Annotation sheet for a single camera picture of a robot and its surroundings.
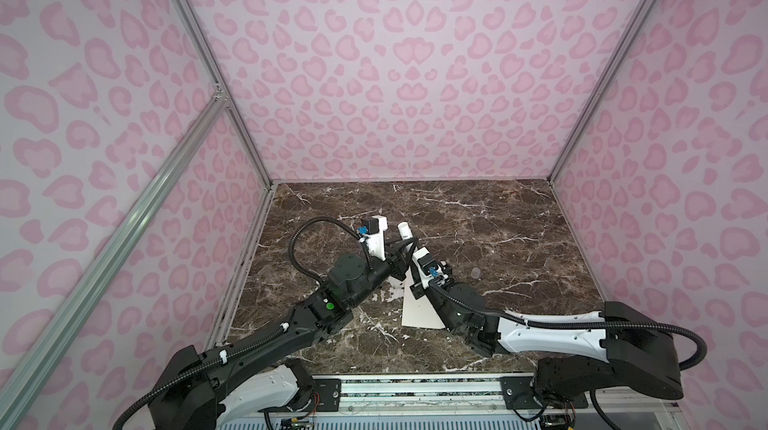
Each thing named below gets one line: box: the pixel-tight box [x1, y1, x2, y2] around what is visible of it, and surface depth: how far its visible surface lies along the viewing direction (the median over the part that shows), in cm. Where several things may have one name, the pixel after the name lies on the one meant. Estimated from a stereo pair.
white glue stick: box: [398, 222, 413, 252], surface depth 69 cm
